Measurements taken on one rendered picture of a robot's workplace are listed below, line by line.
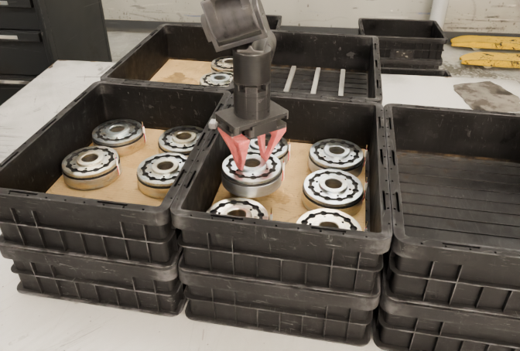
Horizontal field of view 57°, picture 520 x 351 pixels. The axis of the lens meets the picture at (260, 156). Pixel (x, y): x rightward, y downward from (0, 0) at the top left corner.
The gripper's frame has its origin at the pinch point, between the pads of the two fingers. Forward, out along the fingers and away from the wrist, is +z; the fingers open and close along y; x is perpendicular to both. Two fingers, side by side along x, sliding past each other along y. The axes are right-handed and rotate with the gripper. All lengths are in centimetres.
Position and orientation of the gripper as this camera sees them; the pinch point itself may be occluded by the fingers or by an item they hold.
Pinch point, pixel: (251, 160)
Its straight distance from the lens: 80.4
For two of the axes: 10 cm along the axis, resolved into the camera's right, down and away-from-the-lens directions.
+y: -8.2, 2.9, -4.9
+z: -0.1, 8.5, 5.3
